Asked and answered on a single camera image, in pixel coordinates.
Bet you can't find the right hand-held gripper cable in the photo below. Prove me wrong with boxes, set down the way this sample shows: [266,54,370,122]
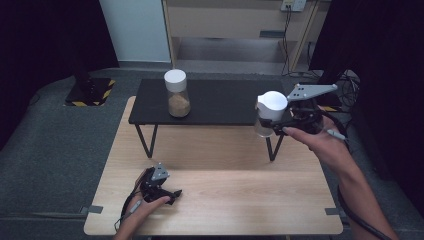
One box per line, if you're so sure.
[313,106,396,240]

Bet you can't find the black power cable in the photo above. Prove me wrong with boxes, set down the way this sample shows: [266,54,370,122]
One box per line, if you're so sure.
[280,8,295,76]

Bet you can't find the person's left hand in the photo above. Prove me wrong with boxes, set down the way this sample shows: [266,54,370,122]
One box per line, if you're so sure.
[114,195,172,234]

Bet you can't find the bundle of black cables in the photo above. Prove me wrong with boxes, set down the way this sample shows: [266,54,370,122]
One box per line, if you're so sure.
[334,70,362,110]

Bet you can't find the white panel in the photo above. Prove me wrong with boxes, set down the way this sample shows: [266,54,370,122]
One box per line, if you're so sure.
[98,0,172,64]

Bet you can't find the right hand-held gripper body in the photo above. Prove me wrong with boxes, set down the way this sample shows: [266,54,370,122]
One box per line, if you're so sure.
[283,83,338,136]

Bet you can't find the grey cabinet handle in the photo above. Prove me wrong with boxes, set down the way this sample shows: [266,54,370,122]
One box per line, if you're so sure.
[259,30,286,39]

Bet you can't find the hand-held gripper cable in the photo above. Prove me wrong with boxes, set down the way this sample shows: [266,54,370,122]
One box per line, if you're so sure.
[114,176,148,233]
[313,106,396,240]

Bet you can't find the black stand with striped base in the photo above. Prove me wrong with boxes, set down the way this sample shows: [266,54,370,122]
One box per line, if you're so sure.
[63,49,117,108]
[318,66,348,113]

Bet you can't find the dark curtain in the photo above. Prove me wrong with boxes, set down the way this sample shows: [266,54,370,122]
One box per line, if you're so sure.
[0,0,120,149]
[308,0,424,218]

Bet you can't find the person's right hand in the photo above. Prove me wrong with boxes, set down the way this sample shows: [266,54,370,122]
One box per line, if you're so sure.
[282,105,359,174]

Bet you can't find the glass jar with white spout lid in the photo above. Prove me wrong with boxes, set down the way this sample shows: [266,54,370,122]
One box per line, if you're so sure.
[254,90,289,138]

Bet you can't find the grey table bracket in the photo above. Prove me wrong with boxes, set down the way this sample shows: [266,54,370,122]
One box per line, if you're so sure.
[324,207,348,218]
[79,205,104,215]

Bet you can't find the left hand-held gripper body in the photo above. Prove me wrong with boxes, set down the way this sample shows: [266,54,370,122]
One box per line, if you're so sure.
[139,162,171,204]

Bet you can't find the white power strip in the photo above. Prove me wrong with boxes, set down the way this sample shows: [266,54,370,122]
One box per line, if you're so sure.
[280,0,307,13]

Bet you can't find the black shelf with metal legs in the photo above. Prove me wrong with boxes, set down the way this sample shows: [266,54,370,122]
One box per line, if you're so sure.
[128,78,295,162]

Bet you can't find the left hand-held gripper cable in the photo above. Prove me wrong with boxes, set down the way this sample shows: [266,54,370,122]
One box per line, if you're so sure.
[114,176,148,233]

